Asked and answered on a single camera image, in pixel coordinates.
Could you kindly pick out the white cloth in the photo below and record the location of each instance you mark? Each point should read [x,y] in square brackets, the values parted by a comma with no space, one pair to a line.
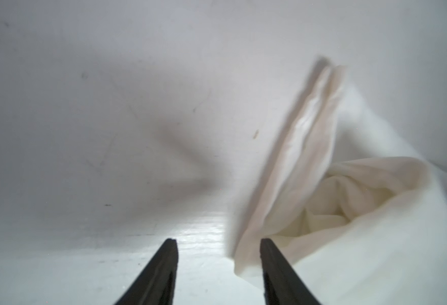
[359,214]

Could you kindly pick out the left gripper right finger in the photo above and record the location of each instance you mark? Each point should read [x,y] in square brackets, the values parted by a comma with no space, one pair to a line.
[282,285]

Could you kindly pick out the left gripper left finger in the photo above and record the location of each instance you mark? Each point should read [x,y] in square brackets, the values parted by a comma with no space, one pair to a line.
[155,285]

